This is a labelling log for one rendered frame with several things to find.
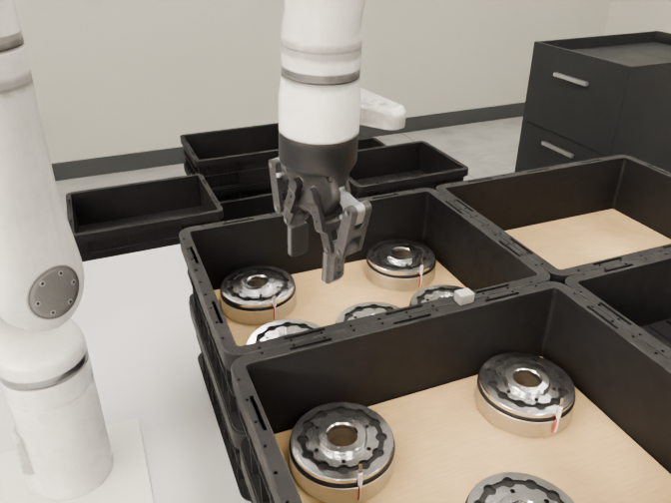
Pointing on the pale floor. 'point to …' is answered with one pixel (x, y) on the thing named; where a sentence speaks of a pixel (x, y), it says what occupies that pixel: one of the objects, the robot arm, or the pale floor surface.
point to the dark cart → (598, 101)
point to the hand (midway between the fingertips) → (315, 254)
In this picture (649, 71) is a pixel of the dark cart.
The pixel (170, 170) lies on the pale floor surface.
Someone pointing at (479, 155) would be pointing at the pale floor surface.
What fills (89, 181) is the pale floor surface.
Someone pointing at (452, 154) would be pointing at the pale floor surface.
